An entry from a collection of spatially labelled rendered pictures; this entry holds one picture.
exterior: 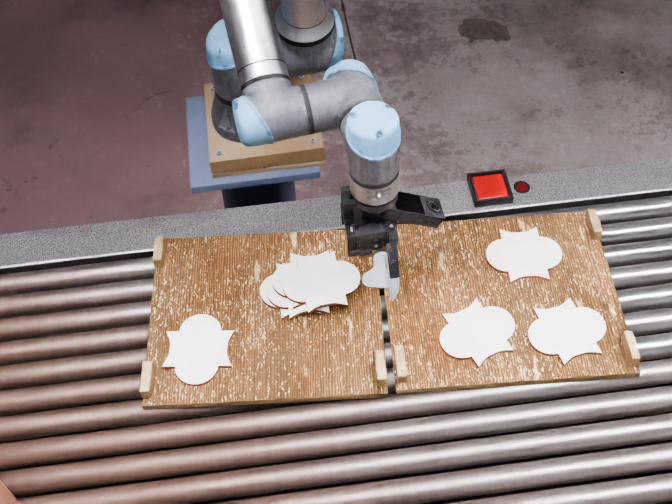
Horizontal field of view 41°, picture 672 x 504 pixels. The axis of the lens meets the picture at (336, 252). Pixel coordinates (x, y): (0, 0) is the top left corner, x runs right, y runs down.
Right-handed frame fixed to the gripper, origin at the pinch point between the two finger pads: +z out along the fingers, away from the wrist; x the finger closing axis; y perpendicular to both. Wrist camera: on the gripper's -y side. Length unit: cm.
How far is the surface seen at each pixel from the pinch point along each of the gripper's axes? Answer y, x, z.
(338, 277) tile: 8.4, -3.0, 5.8
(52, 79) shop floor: 94, -178, 100
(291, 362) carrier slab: 18.8, 10.7, 9.1
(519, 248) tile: -25.4, -5.7, 9.0
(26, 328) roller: 65, -5, 10
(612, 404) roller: -32.7, 26.3, 12.0
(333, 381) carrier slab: 12.2, 15.5, 9.2
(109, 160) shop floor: 73, -133, 100
